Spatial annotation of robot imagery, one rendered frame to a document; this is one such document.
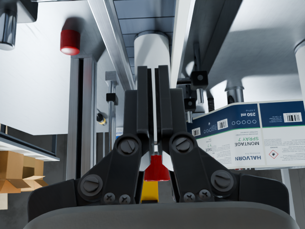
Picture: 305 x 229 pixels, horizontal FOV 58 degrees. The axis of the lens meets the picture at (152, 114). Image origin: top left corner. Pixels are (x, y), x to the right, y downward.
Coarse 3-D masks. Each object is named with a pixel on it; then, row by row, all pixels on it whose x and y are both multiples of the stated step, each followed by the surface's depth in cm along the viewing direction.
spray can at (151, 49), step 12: (144, 36) 38; (156, 36) 38; (144, 48) 38; (156, 48) 38; (168, 48) 40; (144, 60) 38; (156, 60) 37; (168, 60) 39; (156, 132) 35; (156, 144) 35; (156, 156) 35; (156, 168) 35; (144, 180) 36; (156, 180) 35
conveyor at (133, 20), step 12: (120, 0) 32; (132, 0) 32; (144, 0) 32; (156, 0) 32; (168, 0) 32; (120, 12) 34; (132, 12) 34; (144, 12) 34; (156, 12) 34; (168, 12) 35; (120, 24) 37; (132, 24) 37; (144, 24) 37; (156, 24) 37; (168, 24) 37; (132, 36) 40; (168, 36) 40; (132, 48) 44; (132, 60) 48; (132, 72) 53
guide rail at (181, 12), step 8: (184, 0) 27; (176, 8) 30; (184, 8) 28; (176, 16) 31; (184, 16) 29; (176, 24) 31; (184, 24) 31; (176, 32) 33; (184, 32) 33; (176, 40) 34; (176, 48) 36; (176, 56) 39; (176, 64) 42; (176, 72) 45; (176, 80) 48
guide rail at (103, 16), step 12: (96, 0) 19; (108, 0) 21; (96, 12) 20; (108, 12) 21; (108, 24) 22; (108, 36) 24; (108, 48) 26; (120, 48) 27; (120, 60) 29; (120, 72) 32; (132, 84) 39
